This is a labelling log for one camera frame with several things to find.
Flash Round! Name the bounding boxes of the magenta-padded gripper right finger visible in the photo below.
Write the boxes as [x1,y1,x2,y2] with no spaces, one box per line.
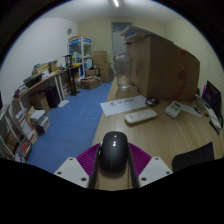
[127,142,173,188]

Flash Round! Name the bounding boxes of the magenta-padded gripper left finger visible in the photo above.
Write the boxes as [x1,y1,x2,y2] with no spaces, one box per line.
[53,143,102,190]

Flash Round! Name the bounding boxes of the black computer mouse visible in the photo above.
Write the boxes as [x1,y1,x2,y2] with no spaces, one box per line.
[98,130,130,174]

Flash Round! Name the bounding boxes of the black mouse pad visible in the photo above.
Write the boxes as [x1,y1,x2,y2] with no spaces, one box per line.
[171,141,215,173]

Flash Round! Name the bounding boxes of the long white remote control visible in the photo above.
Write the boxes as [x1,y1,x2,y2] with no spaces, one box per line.
[124,108,158,126]

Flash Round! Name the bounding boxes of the stack of books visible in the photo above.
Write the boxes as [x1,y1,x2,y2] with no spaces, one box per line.
[29,109,52,135]

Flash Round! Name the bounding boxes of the white paper sheet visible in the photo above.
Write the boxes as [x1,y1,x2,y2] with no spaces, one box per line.
[173,101,203,118]
[99,94,148,117]

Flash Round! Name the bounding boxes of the black marker pen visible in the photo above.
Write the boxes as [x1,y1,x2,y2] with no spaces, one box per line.
[208,118,222,136]

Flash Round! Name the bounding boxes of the low brown cardboard box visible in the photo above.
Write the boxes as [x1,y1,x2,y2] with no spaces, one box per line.
[29,91,51,114]

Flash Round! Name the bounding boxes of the black floor bag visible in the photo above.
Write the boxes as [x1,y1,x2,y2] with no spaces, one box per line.
[44,87,62,108]

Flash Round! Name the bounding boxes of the open white notebook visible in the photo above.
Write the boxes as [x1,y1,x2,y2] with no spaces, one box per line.
[203,103,224,131]

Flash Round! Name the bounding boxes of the open cardboard box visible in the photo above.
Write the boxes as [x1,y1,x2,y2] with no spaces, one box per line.
[80,75,102,90]

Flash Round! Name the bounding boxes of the long wooden side desk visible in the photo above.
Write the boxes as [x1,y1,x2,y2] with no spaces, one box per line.
[12,63,83,108]

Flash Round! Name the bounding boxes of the black computer monitor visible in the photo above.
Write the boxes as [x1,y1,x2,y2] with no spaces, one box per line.
[201,80,223,116]

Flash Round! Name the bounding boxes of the black rectangular case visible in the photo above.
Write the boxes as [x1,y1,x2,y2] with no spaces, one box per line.
[23,73,44,88]

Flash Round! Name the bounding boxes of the large brown cardboard box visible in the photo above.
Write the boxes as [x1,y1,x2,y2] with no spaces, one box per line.
[125,34,201,102]

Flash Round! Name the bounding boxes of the stacked brown cardboard boxes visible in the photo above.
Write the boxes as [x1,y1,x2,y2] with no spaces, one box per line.
[91,50,115,84]

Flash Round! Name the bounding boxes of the blue-white glass display cabinet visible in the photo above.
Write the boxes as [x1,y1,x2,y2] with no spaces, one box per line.
[67,35,94,79]

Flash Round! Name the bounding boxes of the grey door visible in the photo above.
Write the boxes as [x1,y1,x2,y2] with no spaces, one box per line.
[111,22,133,54]

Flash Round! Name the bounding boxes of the black pedestal stand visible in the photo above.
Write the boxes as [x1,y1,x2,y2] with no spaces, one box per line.
[63,54,81,97]

